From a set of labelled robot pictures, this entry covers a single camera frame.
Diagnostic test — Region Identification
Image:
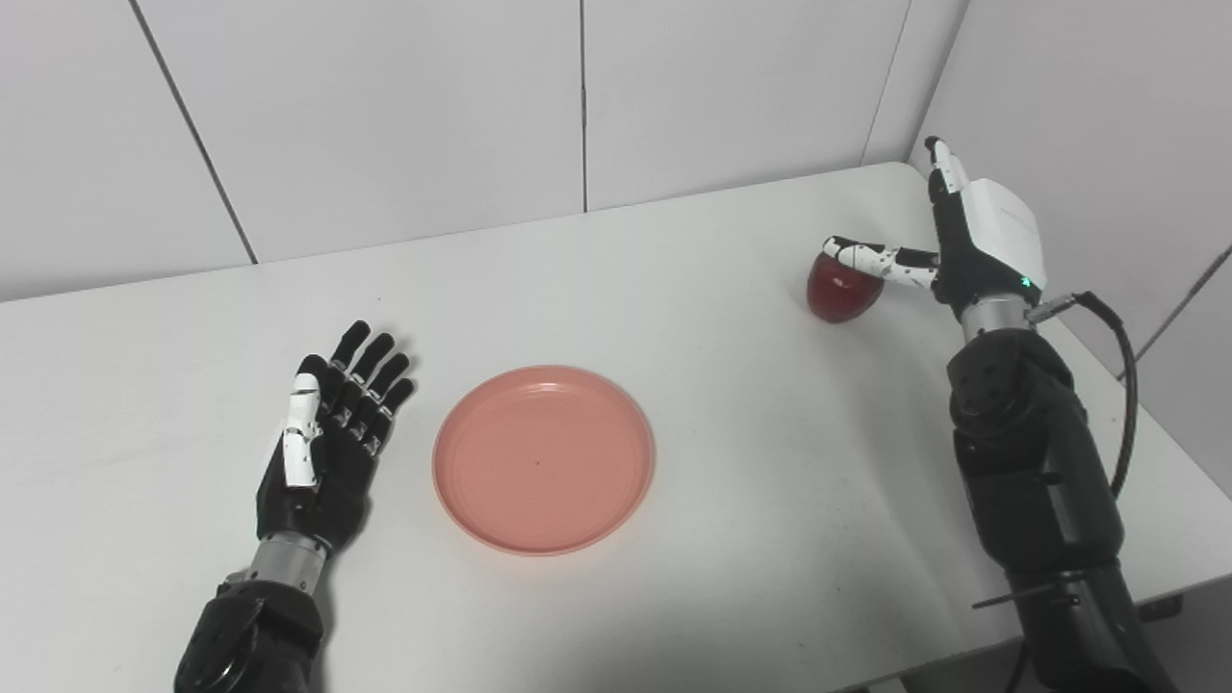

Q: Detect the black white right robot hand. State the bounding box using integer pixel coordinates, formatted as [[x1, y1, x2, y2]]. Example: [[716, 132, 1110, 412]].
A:
[[823, 137, 1048, 311]]

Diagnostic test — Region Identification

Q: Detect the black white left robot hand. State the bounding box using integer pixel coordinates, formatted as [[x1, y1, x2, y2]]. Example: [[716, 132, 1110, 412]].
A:
[[255, 321, 417, 559]]

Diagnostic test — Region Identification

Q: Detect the red apple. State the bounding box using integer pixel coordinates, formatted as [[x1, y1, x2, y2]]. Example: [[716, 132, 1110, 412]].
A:
[[807, 252, 885, 325]]

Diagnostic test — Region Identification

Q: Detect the pink round plate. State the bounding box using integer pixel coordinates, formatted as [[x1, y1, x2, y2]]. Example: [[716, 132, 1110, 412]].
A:
[[432, 365, 656, 557]]

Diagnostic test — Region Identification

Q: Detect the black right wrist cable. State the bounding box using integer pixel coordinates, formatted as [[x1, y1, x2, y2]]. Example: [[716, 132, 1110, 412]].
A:
[[1025, 291, 1140, 501]]

